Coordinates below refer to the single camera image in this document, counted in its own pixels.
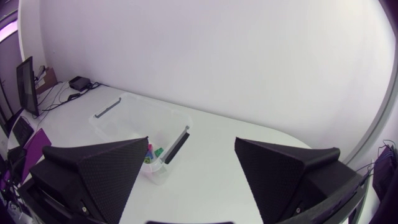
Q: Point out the black power brick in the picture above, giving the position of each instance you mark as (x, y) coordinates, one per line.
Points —
(79, 83)

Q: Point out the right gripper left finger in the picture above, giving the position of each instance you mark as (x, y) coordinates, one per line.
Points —
(102, 174)

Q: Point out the lime green toy brick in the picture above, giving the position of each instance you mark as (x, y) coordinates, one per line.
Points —
(147, 160)

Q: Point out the red toy brick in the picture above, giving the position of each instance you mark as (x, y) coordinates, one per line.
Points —
(150, 147)

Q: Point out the clear plastic container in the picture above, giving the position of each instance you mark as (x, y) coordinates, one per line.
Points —
(140, 121)

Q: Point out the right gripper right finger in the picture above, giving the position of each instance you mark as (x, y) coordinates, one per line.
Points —
(280, 177)

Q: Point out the blue toy brick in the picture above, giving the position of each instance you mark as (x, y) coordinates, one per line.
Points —
(150, 155)

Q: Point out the dark screen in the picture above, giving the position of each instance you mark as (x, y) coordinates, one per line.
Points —
(27, 87)

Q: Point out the brown cardboard box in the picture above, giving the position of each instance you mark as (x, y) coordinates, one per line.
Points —
(47, 81)

